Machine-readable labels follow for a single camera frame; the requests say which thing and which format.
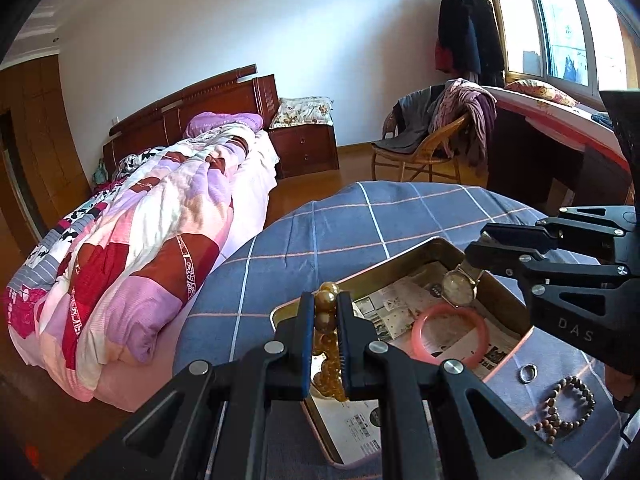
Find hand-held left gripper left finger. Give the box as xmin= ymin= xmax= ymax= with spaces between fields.
xmin=65 ymin=292 xmax=316 ymax=480

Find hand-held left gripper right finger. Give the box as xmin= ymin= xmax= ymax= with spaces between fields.
xmin=336 ymin=291 xmax=576 ymax=480

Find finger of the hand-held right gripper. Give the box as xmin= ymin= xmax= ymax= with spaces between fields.
xmin=464 ymin=242 xmax=636 ymax=376
xmin=479 ymin=205 xmax=640 ymax=262

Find amber bead bracelet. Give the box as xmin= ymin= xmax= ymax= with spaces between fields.
xmin=311 ymin=282 xmax=351 ymax=403

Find silver wristwatch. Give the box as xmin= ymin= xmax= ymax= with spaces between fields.
xmin=440 ymin=255 xmax=488 ymax=309

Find pink tin box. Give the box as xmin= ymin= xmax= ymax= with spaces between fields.
xmin=269 ymin=236 xmax=538 ymax=471

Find dark brown bead bracelet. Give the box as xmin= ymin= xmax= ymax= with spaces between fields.
xmin=532 ymin=376 xmax=597 ymax=446

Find newspaper lining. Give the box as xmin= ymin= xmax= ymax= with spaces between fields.
xmin=312 ymin=260 xmax=521 ymax=463

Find pink bangle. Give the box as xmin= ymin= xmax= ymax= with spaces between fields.
xmin=411 ymin=302 xmax=487 ymax=365

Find dark wooden desk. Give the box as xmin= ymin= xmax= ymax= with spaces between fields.
xmin=482 ymin=85 xmax=633 ymax=211

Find blue plaid tablecloth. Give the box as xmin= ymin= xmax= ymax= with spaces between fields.
xmin=172 ymin=181 xmax=640 ymax=480

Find floral pillow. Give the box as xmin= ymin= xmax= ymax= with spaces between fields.
xmin=502 ymin=79 xmax=578 ymax=107

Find wicker chair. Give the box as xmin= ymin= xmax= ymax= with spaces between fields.
xmin=371 ymin=110 xmax=473 ymax=183

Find window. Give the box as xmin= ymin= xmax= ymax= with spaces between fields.
xmin=492 ymin=0 xmax=640 ymax=106

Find purple pink garment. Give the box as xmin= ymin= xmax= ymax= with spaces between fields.
xmin=432 ymin=78 xmax=498 ymax=166

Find bed with pink sheet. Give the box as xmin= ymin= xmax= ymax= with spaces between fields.
xmin=5 ymin=122 xmax=281 ymax=413

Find grey garment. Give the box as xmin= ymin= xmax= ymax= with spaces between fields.
xmin=372 ymin=87 xmax=451 ymax=153

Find patchwork quilt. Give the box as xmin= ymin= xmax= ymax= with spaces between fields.
xmin=7 ymin=125 xmax=266 ymax=403

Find wooden nightstand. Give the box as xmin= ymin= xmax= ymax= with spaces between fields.
xmin=269 ymin=122 xmax=341 ymax=180

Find hanging dark coats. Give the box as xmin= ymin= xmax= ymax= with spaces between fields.
xmin=434 ymin=0 xmax=506 ymax=86

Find floral cushion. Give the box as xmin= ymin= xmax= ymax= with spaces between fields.
xmin=270 ymin=96 xmax=335 ymax=129

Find purple pillow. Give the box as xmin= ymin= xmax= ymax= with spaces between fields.
xmin=184 ymin=111 xmax=265 ymax=139

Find wooden headboard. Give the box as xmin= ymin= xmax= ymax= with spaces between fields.
xmin=102 ymin=64 xmax=280 ymax=186

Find wooden wardrobe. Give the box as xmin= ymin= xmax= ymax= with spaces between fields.
xmin=0 ymin=55 xmax=96 ymax=261

